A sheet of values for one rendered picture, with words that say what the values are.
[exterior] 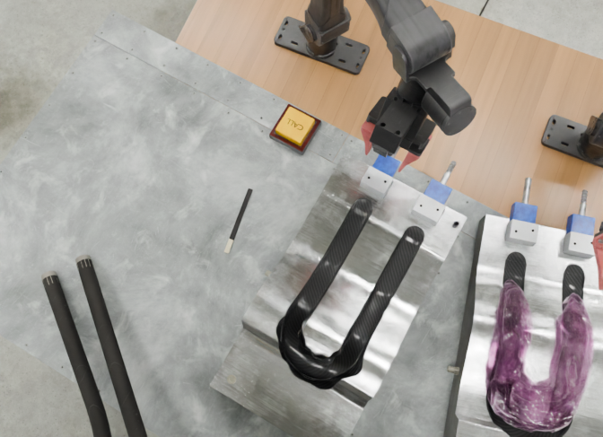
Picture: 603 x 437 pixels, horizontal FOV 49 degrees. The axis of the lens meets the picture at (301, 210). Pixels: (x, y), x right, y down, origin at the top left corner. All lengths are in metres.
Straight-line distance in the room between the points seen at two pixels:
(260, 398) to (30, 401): 1.17
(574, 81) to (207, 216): 0.82
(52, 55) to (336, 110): 1.39
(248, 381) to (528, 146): 0.73
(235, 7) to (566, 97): 0.74
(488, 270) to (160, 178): 0.68
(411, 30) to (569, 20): 1.65
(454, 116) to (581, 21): 1.65
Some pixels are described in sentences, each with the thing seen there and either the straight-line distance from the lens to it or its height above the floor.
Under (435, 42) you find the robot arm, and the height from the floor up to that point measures 1.25.
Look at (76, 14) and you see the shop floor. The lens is 2.60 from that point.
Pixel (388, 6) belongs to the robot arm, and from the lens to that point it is 0.97.
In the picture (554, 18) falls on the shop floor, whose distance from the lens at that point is 2.56.
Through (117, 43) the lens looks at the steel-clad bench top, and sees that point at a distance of 1.54.
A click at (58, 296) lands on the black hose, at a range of 1.35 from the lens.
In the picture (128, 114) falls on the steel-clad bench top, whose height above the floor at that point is 0.80.
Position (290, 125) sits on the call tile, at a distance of 1.35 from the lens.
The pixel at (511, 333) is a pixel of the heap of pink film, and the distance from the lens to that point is 1.20.
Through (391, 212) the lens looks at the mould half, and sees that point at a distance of 1.24.
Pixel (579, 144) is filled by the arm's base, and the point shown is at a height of 0.82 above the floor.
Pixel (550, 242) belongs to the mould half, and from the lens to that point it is 1.33.
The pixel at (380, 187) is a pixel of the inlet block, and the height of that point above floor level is 0.92.
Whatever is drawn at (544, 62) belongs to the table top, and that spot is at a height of 0.80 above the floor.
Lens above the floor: 2.08
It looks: 75 degrees down
